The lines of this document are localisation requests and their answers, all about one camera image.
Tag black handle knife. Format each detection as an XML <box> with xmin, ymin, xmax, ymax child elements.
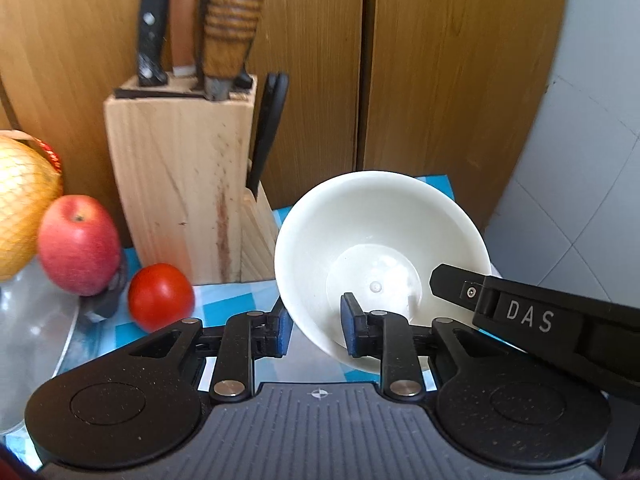
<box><xmin>232</xmin><ymin>57</ymin><xmax>254</xmax><ymax>89</ymax></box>
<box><xmin>136</xmin><ymin>0</ymin><xmax>173</xmax><ymax>87</ymax></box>

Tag black scissors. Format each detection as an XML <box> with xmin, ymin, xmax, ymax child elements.
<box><xmin>247</xmin><ymin>72</ymin><xmax>291</xmax><ymax>202</ymax></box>

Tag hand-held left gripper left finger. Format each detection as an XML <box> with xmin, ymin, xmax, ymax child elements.
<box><xmin>127</xmin><ymin>306</ymin><xmax>295</xmax><ymax>405</ymax></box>

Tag yellow pomelo in net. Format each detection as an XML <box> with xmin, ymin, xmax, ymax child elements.
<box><xmin>0</xmin><ymin>130</ymin><xmax>65</xmax><ymax>282</ymax></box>

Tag ridged wooden handle knife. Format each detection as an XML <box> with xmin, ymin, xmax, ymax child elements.
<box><xmin>199</xmin><ymin>0</ymin><xmax>273</xmax><ymax>102</ymax></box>

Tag red apple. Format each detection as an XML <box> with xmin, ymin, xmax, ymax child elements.
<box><xmin>37</xmin><ymin>195</ymin><xmax>122</xmax><ymax>297</ymax></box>

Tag smooth brown handle knife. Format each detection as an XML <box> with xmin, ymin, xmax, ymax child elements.
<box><xmin>170</xmin><ymin>0</ymin><xmax>201</xmax><ymax>79</ymax></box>

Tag red tomato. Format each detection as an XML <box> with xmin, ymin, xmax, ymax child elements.
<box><xmin>128</xmin><ymin>263</ymin><xmax>196</xmax><ymax>333</ymax></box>

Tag small cream bowl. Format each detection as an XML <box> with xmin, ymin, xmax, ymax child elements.
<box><xmin>274</xmin><ymin>170</ymin><xmax>493</xmax><ymax>376</ymax></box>

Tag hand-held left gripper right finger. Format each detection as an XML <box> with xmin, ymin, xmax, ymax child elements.
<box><xmin>340</xmin><ymin>292</ymin><xmax>508</xmax><ymax>402</ymax></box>

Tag glass bowl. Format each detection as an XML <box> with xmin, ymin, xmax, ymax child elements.
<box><xmin>0</xmin><ymin>259</ymin><xmax>127</xmax><ymax>436</ymax></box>

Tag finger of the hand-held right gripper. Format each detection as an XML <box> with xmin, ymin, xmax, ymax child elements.
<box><xmin>429</xmin><ymin>262</ymin><xmax>495</xmax><ymax>315</ymax></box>

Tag blue checked tablecloth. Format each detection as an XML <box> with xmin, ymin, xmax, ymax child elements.
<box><xmin>0</xmin><ymin>172</ymin><xmax>503</xmax><ymax>466</ymax></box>

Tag wooden knife block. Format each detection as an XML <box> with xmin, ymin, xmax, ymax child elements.
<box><xmin>103</xmin><ymin>74</ymin><xmax>280</xmax><ymax>286</ymax></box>

